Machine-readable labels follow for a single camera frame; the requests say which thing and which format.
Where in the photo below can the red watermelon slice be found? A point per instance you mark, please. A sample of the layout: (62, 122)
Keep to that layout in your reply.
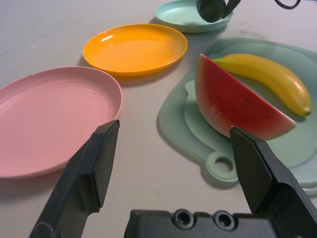
(230, 99)

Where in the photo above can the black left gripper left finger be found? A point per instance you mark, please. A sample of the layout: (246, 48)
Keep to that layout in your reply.
(84, 173)

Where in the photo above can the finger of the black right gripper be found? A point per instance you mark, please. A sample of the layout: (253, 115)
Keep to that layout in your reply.
(231, 6)

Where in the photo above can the light green round plate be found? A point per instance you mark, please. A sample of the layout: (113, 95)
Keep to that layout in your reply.
(175, 15)

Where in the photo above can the pink round plate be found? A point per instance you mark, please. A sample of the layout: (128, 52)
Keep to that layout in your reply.
(49, 116)

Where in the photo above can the translucent green mat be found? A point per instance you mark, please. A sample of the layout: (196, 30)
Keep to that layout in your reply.
(173, 116)

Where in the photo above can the light green cutting board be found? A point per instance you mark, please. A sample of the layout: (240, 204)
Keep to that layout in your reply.
(297, 143)

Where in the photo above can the orange round plate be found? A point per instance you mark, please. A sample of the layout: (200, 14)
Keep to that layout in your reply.
(133, 49)

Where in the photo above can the yellow banana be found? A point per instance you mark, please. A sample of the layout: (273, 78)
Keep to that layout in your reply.
(272, 74)

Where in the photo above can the dark green avocado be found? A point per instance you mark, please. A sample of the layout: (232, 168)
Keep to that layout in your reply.
(210, 10)

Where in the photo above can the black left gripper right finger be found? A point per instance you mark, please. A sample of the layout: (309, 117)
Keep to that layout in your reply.
(267, 178)

